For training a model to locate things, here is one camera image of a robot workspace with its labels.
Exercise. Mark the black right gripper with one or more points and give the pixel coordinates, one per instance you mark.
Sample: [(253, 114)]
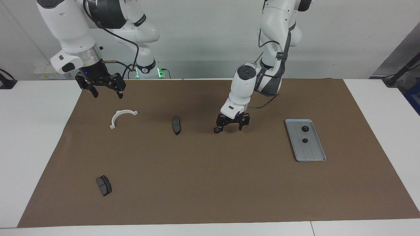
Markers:
[(98, 78)]

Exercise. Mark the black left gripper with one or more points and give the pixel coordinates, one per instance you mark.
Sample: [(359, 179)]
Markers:
[(233, 120)]

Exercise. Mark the silver metal tray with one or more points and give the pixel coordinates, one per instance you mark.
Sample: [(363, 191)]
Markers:
[(311, 150)]

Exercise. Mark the brown table mat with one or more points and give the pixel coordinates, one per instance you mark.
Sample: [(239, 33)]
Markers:
[(213, 177)]

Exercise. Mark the long dark grey brake pad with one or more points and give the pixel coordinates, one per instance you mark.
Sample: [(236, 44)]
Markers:
[(176, 124)]

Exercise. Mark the short dark grey brake pad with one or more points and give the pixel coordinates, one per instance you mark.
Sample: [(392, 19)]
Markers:
[(104, 186)]

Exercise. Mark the black clamp base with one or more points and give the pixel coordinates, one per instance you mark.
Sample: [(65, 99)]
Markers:
[(6, 83)]

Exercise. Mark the black stand with pole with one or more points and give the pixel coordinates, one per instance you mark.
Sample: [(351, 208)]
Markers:
[(392, 80)]

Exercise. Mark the blue crate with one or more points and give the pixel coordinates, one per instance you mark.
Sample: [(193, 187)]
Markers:
[(414, 98)]

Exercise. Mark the white curved plastic bracket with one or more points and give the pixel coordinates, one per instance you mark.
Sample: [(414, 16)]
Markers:
[(115, 116)]

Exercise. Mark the white wall socket box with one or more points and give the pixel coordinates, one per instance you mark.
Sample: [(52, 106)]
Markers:
[(42, 73)]

